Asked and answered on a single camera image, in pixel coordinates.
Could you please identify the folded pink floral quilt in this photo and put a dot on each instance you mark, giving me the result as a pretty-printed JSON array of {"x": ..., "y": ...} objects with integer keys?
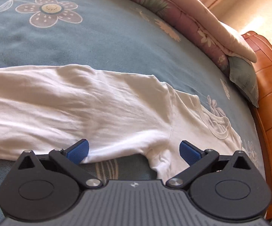
[{"x": 185, "y": 11}]

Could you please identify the grey-green pillow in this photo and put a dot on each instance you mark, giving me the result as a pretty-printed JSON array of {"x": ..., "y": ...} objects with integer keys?
[{"x": 243, "y": 77}]

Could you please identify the bed with blue floral sheet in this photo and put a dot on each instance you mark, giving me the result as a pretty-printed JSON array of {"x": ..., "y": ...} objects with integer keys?
[{"x": 79, "y": 40}]

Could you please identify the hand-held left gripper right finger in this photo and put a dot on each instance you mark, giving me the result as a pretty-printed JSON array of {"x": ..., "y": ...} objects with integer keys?
[{"x": 190, "y": 153}]

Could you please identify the white long-sleeve printed shirt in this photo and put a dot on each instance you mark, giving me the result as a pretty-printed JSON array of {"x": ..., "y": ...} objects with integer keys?
[{"x": 91, "y": 108}]

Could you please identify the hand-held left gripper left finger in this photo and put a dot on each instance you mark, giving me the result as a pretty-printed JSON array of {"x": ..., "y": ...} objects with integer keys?
[{"x": 77, "y": 151}]

